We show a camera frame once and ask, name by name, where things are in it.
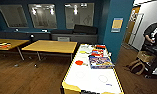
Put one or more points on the yellow plastic bowl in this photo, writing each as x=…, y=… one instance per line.
x=83, y=52

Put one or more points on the orange plastic bowl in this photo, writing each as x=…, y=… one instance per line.
x=79, y=62

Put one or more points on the grey bench vent panel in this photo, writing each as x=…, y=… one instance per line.
x=63, y=39

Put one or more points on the red and black game box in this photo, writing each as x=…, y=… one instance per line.
x=100, y=46

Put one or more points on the long wooden table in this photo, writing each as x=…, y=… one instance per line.
x=14, y=43
x=50, y=46

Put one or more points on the interior glass window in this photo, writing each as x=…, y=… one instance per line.
x=43, y=16
x=79, y=16
x=13, y=16

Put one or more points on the yellow air hockey table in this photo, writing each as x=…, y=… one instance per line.
x=90, y=78

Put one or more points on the brown wooden door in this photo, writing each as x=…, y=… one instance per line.
x=131, y=28

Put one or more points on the brown backpack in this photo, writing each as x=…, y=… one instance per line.
x=138, y=65

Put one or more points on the small orange black item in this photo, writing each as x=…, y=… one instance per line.
x=3, y=44

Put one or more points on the dark wall bench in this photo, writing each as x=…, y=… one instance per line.
x=84, y=33

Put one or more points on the yellow wall sign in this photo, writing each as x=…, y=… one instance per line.
x=116, y=25

